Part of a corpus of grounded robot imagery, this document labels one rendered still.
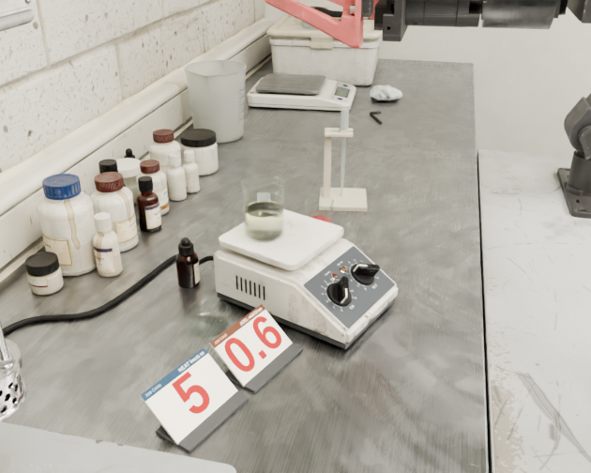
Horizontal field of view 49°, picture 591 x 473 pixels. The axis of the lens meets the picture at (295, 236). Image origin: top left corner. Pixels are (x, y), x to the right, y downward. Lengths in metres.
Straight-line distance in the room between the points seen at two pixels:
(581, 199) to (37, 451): 0.91
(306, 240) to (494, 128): 1.50
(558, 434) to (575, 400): 0.06
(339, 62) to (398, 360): 1.19
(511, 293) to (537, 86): 1.37
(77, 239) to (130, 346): 0.20
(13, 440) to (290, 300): 0.32
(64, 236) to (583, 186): 0.84
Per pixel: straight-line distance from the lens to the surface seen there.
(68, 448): 0.67
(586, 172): 1.20
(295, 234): 0.81
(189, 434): 0.66
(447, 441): 0.67
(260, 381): 0.71
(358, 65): 1.82
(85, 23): 1.21
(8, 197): 0.96
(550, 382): 0.76
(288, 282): 0.76
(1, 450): 0.69
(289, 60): 1.84
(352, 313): 0.76
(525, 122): 2.24
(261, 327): 0.75
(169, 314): 0.83
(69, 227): 0.91
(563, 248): 1.04
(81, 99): 1.19
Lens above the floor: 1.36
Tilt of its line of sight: 28 degrees down
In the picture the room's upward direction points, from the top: straight up
